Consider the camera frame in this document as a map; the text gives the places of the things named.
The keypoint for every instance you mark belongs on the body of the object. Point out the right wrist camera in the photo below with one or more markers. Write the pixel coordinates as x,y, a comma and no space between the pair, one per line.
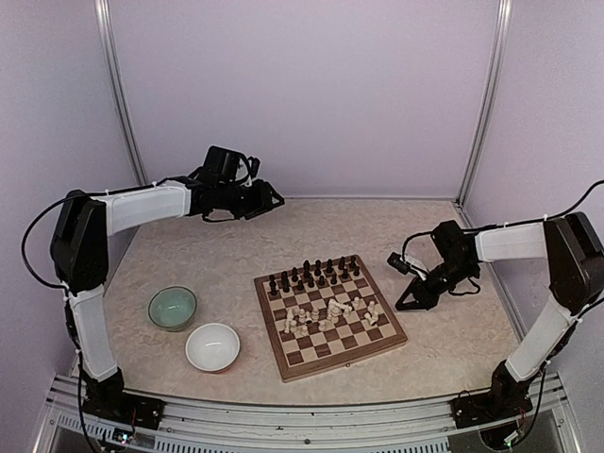
405,264

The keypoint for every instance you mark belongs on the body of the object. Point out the left aluminium frame post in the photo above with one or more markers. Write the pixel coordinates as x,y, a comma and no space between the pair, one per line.
104,22

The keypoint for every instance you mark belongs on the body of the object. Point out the white ceramic bowl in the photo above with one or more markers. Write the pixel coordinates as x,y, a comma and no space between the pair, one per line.
213,347

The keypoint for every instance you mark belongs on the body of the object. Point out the front aluminium rail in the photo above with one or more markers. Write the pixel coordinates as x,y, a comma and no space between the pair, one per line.
194,425

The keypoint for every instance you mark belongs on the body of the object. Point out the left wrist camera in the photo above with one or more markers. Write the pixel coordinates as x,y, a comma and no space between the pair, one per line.
251,165

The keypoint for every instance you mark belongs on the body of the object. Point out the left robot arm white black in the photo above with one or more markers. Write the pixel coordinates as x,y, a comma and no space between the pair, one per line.
79,249

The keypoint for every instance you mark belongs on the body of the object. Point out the aluminium frame post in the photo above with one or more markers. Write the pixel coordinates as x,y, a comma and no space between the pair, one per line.
104,22
487,103

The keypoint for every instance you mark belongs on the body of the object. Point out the black chess pieces row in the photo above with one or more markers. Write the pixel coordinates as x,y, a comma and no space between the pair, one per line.
322,278

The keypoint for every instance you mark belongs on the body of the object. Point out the green glass bowl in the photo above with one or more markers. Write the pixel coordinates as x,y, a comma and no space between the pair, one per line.
172,308

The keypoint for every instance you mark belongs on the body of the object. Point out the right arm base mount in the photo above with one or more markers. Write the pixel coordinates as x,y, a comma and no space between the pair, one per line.
472,410

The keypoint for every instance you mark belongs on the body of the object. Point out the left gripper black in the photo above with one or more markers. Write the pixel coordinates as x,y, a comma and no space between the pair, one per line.
260,187

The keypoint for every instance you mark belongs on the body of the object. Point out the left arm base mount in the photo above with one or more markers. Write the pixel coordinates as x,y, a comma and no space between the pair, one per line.
130,409

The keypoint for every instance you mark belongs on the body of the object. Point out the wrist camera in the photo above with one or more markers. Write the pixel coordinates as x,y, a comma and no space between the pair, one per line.
405,264
251,165

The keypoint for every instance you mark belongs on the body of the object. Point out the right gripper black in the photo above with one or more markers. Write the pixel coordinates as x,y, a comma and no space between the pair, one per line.
426,299

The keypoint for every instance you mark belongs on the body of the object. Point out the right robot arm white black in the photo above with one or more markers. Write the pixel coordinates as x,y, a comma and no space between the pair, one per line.
572,254

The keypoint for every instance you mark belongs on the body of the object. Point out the wooden chess board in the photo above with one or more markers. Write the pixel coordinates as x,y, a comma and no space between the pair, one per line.
324,315

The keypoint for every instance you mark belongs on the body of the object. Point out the right aluminium frame post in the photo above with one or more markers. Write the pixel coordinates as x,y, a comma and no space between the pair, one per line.
487,103

